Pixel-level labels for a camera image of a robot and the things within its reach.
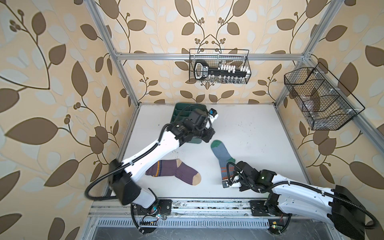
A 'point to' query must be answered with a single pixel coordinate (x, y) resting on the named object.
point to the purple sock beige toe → (176, 168)
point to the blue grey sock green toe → (224, 158)
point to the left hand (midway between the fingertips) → (213, 129)
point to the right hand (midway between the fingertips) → (234, 176)
